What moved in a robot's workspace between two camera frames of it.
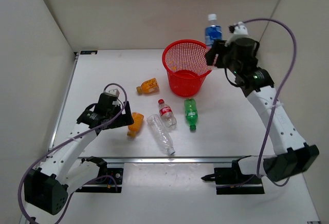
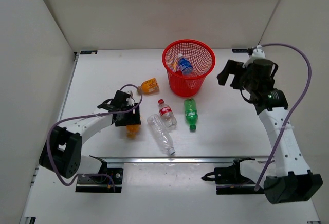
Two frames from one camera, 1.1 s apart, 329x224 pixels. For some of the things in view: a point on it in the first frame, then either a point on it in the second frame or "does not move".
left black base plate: [114, 176] does not move
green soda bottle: [190, 113] does not move
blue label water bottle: [213, 31] to [185, 66]
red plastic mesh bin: [186, 63] does not move
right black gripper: [219, 48] to [232, 68]
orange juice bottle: [133, 129] does not move
